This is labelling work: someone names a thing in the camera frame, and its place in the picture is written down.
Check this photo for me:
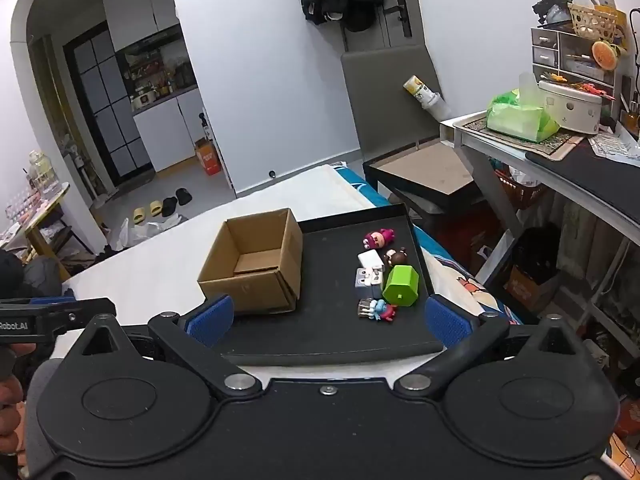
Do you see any glass jar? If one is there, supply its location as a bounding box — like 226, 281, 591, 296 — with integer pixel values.
27, 150, 58, 196

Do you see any person's left hand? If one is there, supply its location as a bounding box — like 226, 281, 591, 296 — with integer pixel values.
0, 376, 25, 459

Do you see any black desk mat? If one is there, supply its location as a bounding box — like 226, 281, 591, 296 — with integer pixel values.
525, 135, 640, 211

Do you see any grey drawer organizer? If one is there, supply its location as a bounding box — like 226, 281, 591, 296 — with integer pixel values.
531, 26, 621, 101

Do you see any white wall cabinet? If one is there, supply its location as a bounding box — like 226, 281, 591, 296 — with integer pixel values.
102, 0, 181, 53

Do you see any black tray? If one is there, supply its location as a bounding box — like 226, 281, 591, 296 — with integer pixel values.
220, 203, 445, 367

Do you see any green tissue pack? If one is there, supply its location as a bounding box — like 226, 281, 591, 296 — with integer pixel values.
486, 89, 561, 143

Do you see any green charger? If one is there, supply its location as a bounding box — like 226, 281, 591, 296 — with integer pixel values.
382, 264, 420, 309

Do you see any dark clothes pile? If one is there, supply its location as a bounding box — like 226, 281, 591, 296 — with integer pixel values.
0, 249, 63, 301

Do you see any white rice cooker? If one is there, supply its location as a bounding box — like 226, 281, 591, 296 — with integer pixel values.
537, 80, 607, 136

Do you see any dark ornament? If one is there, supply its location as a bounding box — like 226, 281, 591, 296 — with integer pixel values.
532, 0, 573, 28

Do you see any small brown carton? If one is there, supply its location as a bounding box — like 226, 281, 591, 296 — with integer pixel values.
505, 265, 556, 313

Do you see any pink figurine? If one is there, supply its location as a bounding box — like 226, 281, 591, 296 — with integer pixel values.
363, 228, 396, 251

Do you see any yellow white tube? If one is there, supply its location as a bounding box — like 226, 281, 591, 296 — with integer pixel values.
404, 75, 453, 122

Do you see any patterned mat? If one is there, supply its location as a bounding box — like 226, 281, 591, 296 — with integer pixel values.
460, 117, 586, 162

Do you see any black door handle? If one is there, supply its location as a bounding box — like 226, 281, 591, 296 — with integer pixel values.
384, 0, 413, 38

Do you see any brown cardboard box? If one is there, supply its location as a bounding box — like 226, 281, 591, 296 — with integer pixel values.
197, 207, 304, 316

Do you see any white plastic bag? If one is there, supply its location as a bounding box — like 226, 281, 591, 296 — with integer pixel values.
107, 212, 188, 251

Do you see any row of kitchen bottles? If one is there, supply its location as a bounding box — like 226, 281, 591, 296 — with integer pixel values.
120, 45, 198, 111

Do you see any blue cartoon bed sheet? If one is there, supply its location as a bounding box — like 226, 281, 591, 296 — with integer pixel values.
332, 161, 543, 328

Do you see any grey door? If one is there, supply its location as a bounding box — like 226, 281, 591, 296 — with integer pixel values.
341, 0, 428, 53

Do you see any white base cabinet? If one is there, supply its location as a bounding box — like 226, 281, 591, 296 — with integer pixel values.
132, 87, 206, 173

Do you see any white metal desk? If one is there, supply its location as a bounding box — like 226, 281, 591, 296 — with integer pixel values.
439, 112, 640, 391

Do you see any black bag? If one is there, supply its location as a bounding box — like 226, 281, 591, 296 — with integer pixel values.
510, 225, 563, 286

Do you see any round table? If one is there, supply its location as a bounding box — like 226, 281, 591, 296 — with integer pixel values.
0, 182, 71, 281

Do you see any red blue figurine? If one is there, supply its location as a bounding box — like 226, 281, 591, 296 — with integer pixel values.
357, 298, 398, 322

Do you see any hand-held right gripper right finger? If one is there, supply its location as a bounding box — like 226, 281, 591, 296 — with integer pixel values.
394, 294, 577, 396

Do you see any wicker basket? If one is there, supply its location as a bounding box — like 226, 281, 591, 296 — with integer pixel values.
567, 2, 628, 43

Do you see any grey chair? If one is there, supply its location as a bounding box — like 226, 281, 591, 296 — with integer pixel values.
341, 44, 443, 166

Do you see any lavender charger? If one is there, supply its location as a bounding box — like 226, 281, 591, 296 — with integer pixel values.
354, 267, 387, 291

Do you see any black side table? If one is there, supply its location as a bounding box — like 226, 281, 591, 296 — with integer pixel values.
362, 139, 501, 233

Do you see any printed paper sheet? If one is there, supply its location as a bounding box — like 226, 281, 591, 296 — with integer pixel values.
590, 130, 640, 163

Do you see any black framed glass door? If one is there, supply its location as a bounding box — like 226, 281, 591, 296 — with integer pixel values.
62, 22, 153, 186

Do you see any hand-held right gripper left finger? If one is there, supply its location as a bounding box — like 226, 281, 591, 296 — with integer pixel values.
81, 294, 262, 396

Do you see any orange box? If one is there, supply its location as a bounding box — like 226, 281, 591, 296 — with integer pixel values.
194, 137, 222, 177

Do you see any red basket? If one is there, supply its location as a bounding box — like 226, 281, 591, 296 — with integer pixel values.
492, 167, 548, 211

